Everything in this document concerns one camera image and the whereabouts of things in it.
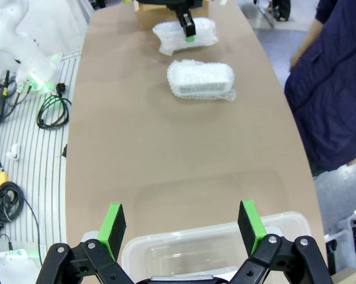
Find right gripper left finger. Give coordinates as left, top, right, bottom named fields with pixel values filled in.
left=35, top=203, right=134, bottom=284

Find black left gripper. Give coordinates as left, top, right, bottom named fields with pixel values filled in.
left=136, top=0, right=203, bottom=44

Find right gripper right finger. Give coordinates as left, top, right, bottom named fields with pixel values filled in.
left=229, top=200, right=334, bottom=284

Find bubble-wrapped clock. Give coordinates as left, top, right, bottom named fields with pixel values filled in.
left=167, top=59, right=237, bottom=103
left=152, top=17, right=219, bottom=56

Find person's right hand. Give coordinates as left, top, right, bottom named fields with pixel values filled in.
left=289, top=20, right=318, bottom=72

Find brown cardboard box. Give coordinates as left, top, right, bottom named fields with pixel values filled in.
left=134, top=0, right=210, bottom=31

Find clear plastic container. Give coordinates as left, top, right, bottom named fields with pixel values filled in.
left=121, top=211, right=312, bottom=280

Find background person legs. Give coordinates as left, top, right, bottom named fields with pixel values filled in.
left=271, top=0, right=292, bottom=22

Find white storage drawer unit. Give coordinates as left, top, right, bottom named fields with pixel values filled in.
left=324, top=206, right=356, bottom=276

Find small cardboard box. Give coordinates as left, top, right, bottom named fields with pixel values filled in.
left=331, top=269, right=356, bottom=284

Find yellow plug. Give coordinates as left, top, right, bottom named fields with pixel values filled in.
left=0, top=161, right=9, bottom=188

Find small white plastic clip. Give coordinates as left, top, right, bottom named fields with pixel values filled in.
left=5, top=143, right=21, bottom=161

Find person in navy jacket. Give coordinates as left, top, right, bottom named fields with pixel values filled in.
left=284, top=0, right=356, bottom=172

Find thick black coiled cable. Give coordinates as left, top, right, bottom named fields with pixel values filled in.
left=0, top=179, right=27, bottom=225

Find black coiled power cable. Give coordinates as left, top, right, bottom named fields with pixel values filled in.
left=36, top=83, right=73, bottom=130

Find black connector cables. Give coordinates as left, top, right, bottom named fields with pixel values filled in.
left=0, top=70, right=19, bottom=127

